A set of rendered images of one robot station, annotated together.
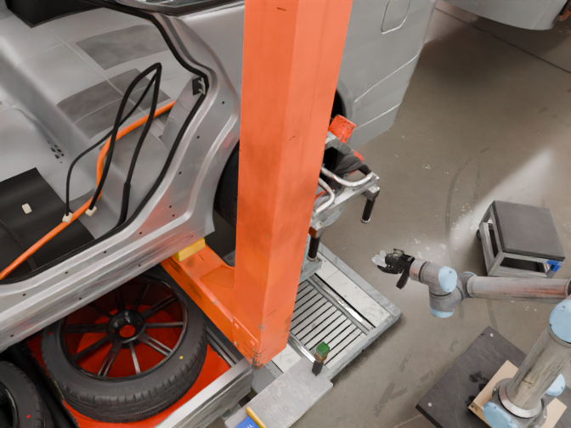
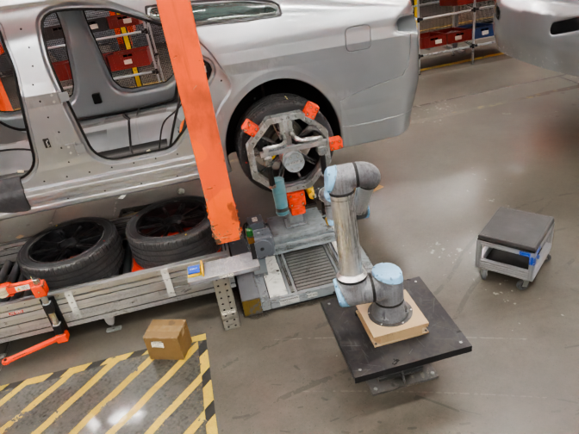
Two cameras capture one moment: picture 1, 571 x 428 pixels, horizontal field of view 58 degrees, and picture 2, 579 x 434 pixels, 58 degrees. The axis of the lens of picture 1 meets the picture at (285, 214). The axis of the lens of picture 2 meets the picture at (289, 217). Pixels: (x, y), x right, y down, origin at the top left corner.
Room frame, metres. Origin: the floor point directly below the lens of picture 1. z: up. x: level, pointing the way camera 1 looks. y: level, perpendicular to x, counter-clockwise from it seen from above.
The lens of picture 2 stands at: (-0.83, -2.13, 2.22)
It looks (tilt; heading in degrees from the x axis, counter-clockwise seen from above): 30 degrees down; 41
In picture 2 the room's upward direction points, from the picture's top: 9 degrees counter-clockwise
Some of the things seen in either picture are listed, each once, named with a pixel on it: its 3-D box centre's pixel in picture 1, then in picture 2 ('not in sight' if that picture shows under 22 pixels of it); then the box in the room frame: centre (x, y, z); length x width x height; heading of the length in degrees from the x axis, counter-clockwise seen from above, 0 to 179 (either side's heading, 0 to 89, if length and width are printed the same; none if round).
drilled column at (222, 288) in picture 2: not in sight; (225, 298); (0.83, -0.06, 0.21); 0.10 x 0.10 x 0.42; 49
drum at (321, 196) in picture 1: (315, 200); (291, 157); (1.59, -0.12, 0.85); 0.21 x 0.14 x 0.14; 49
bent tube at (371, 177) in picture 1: (347, 166); (304, 130); (1.63, -0.23, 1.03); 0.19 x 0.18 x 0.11; 49
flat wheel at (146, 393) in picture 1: (128, 336); (176, 231); (1.07, 0.59, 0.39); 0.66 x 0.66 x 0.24
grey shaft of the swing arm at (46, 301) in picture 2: not in sight; (50, 310); (0.15, 0.79, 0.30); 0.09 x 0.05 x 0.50; 139
